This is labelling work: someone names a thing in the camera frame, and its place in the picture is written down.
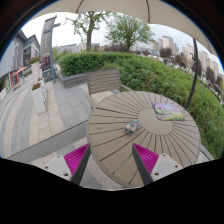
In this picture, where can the grey sign pylon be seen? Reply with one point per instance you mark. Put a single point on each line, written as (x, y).
(46, 40)

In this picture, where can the grey shopfront building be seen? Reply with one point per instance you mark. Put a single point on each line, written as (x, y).
(15, 55)

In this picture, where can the round leafy tree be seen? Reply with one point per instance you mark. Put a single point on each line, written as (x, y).
(128, 30)

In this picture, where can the brown slatted patio chair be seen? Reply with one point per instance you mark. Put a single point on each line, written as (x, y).
(103, 81)

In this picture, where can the green hedge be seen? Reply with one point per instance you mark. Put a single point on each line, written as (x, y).
(160, 76)

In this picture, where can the grey stone planter wall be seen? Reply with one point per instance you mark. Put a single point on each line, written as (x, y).
(74, 80)

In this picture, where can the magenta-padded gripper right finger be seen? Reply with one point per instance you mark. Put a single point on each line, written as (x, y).
(146, 159)

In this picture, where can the flower print mouse pad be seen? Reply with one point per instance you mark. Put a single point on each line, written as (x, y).
(167, 111)

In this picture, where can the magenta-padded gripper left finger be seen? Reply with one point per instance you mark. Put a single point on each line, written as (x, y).
(77, 158)

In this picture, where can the distant apartment blocks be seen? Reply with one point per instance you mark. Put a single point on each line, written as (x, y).
(168, 43)

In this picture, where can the transparent computer mouse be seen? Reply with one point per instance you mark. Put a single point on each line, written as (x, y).
(131, 127)

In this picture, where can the tall white flower planter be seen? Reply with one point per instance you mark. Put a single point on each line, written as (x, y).
(35, 70)

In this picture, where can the thin sparse tree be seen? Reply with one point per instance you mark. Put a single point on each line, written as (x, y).
(89, 33)

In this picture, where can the low white flower planter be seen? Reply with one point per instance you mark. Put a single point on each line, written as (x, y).
(39, 98)

